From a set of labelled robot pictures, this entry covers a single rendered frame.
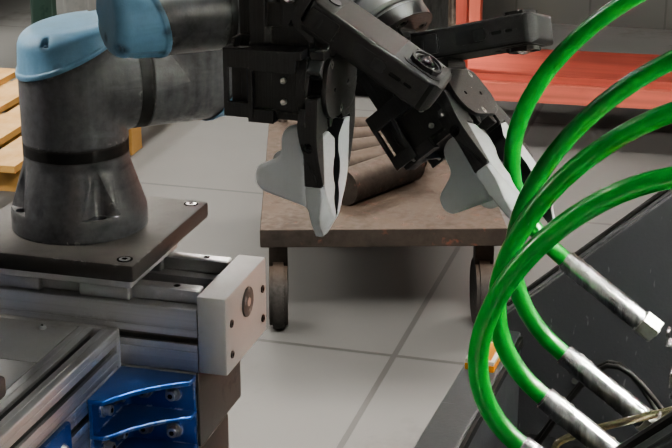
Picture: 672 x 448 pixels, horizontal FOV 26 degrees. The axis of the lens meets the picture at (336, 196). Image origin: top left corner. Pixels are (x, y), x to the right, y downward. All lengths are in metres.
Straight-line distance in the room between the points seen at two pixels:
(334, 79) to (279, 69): 0.04
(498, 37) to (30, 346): 0.65
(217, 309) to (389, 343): 2.35
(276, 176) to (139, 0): 0.24
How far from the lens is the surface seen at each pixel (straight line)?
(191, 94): 1.60
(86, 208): 1.58
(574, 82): 5.67
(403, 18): 1.21
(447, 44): 1.20
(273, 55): 1.06
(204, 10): 1.28
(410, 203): 3.96
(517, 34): 1.17
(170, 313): 1.58
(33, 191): 1.60
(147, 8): 1.27
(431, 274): 4.36
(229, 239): 4.65
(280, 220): 3.83
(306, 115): 1.06
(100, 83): 1.56
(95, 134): 1.57
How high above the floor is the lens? 1.58
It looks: 18 degrees down
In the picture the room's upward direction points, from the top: straight up
